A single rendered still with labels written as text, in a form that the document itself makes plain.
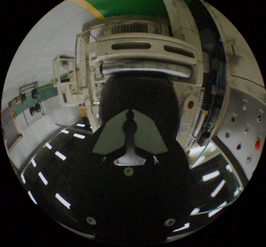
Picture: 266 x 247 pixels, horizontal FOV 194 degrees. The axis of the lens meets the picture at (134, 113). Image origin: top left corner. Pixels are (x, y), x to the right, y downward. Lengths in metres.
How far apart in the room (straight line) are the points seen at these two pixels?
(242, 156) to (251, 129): 0.15
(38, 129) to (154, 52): 11.46
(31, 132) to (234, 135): 11.79
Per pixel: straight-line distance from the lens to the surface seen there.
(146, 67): 0.27
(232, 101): 0.59
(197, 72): 0.34
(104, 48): 0.28
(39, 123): 11.37
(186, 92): 0.44
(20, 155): 11.94
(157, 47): 0.28
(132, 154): 0.26
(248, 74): 0.53
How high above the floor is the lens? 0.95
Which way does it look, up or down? 24 degrees up
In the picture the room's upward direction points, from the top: 179 degrees clockwise
